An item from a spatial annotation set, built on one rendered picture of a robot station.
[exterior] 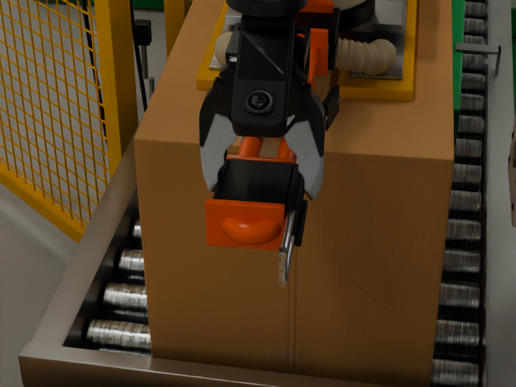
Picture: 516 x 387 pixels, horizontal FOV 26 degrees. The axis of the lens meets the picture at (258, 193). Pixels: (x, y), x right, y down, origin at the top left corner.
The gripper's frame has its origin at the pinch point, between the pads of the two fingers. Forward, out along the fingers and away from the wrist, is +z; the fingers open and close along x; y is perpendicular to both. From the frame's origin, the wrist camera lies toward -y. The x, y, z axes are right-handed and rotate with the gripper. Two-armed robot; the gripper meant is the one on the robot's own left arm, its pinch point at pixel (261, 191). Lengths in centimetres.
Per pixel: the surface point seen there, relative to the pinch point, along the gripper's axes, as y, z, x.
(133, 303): 46, 55, 26
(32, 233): 131, 109, 75
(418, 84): 48, 14, -15
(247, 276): 30.0, 34.8, 5.6
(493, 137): 95, 49, -31
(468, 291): 55, 54, -26
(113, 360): 25, 48, 24
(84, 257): 49, 50, 35
